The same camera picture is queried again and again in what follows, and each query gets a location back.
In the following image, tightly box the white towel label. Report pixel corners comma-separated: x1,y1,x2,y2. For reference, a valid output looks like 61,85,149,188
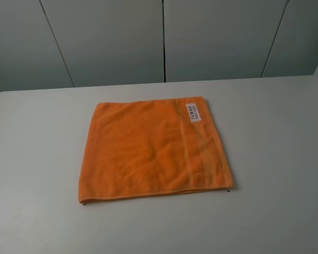
185,103,201,122

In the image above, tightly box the orange terry towel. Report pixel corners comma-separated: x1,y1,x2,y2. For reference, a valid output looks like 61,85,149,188
78,97,234,204

